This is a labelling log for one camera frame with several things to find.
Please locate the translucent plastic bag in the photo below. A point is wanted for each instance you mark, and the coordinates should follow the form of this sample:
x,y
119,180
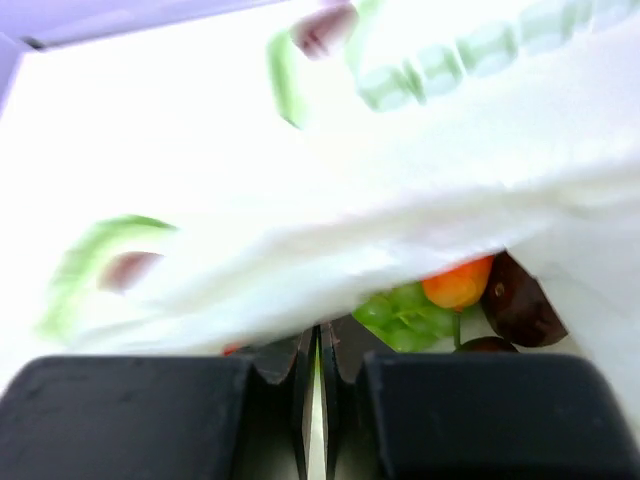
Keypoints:
x,y
179,124

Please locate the dark round fake fruit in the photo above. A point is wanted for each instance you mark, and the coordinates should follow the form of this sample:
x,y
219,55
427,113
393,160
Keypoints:
x,y
486,344

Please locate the green fake grapes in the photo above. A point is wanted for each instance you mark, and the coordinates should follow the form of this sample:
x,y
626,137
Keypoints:
x,y
405,320

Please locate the orange fake fruit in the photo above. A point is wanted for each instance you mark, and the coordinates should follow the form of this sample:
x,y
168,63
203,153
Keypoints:
x,y
461,286

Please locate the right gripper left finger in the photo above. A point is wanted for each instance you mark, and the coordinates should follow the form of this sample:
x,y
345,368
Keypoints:
x,y
245,416

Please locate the dark purple fake fruit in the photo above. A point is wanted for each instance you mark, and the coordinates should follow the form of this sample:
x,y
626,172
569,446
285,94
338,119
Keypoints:
x,y
517,308

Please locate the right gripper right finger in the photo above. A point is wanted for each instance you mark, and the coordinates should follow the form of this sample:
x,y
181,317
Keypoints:
x,y
467,415

